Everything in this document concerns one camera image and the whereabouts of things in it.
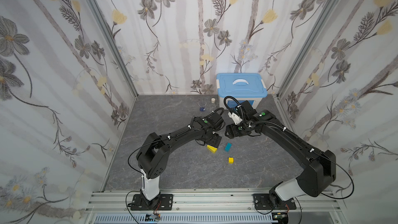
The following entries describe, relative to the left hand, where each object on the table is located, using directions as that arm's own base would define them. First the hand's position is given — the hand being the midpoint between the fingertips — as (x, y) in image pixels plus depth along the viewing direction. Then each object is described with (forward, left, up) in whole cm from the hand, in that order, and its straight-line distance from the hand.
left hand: (213, 140), depth 86 cm
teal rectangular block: (0, -10, -8) cm, 12 cm away
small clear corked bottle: (+30, -2, 0) cm, 30 cm away
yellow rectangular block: (-2, 0, -7) cm, 7 cm away
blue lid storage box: (+35, -28, +7) cm, 46 cm away
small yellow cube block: (-9, -10, -7) cm, 15 cm away
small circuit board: (-34, +30, -8) cm, 46 cm away
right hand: (+1, -11, +9) cm, 14 cm away
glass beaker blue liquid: (+30, +5, -3) cm, 31 cm away
